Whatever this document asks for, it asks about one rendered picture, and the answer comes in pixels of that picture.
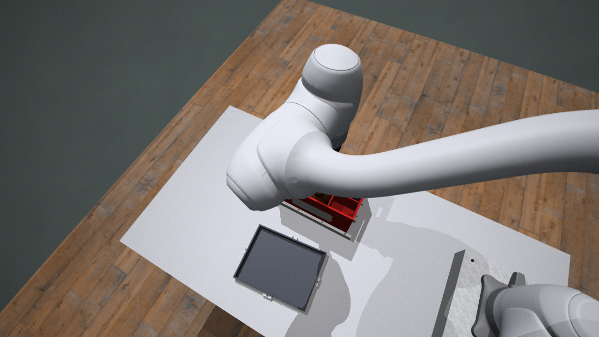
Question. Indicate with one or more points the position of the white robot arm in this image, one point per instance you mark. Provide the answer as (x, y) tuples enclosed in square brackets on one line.
[(290, 154)]

